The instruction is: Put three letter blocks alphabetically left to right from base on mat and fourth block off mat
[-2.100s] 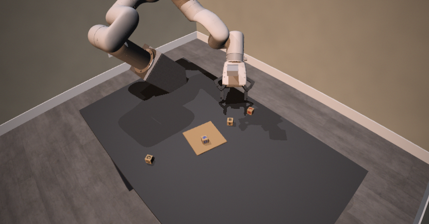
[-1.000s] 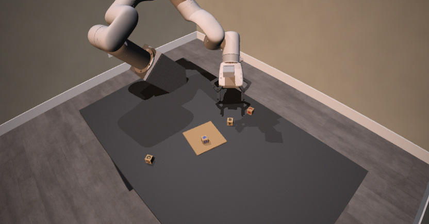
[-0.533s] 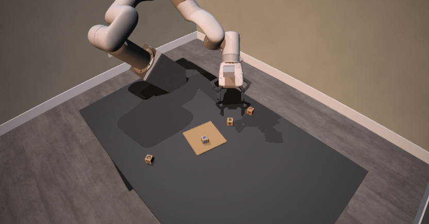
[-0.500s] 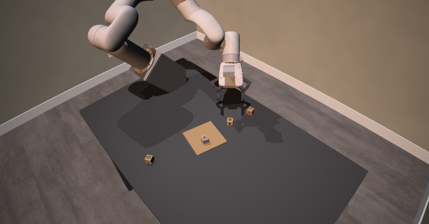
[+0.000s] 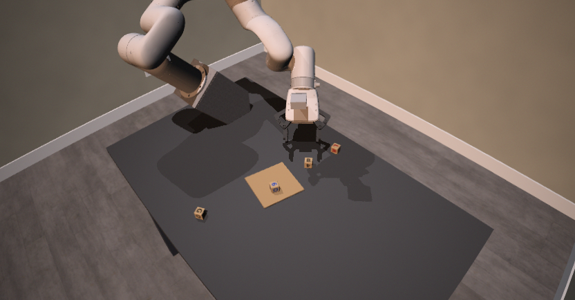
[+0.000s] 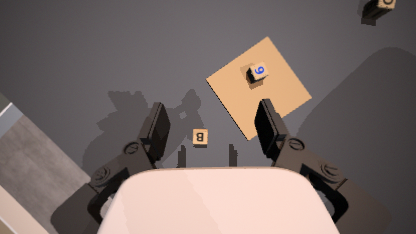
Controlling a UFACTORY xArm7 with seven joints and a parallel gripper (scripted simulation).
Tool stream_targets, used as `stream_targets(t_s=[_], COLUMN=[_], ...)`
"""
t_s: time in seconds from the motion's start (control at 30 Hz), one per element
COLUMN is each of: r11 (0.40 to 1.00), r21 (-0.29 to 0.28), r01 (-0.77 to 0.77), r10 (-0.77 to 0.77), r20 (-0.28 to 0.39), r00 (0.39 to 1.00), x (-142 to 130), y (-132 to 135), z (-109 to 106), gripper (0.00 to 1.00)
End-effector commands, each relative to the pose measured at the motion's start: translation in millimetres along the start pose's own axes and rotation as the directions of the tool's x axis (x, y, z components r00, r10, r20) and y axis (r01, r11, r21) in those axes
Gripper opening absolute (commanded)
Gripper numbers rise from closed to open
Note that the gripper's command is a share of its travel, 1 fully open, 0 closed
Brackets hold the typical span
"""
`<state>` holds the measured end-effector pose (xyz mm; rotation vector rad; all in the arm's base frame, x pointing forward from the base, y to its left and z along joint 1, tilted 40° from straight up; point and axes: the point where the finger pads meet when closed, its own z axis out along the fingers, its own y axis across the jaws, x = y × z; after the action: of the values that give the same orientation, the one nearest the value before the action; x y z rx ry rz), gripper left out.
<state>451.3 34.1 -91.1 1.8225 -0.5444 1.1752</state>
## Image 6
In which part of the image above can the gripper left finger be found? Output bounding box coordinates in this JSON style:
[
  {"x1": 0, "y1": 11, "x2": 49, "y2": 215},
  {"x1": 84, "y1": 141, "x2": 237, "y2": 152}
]
[{"x1": 50, "y1": 102, "x2": 170, "y2": 234}]

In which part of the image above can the orange flat mat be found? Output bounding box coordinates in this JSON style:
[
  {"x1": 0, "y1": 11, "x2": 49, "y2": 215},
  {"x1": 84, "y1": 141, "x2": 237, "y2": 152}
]
[{"x1": 207, "y1": 37, "x2": 312, "y2": 141}]

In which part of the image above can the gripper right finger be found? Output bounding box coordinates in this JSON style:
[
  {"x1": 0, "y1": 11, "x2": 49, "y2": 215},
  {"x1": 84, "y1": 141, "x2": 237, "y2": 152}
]
[{"x1": 254, "y1": 99, "x2": 392, "y2": 234}]

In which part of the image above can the tan block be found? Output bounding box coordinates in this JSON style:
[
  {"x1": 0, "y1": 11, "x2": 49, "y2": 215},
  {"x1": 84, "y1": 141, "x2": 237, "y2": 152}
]
[
  {"x1": 363, "y1": 0, "x2": 396, "y2": 20},
  {"x1": 247, "y1": 61, "x2": 269, "y2": 84},
  {"x1": 193, "y1": 129, "x2": 208, "y2": 145}
]

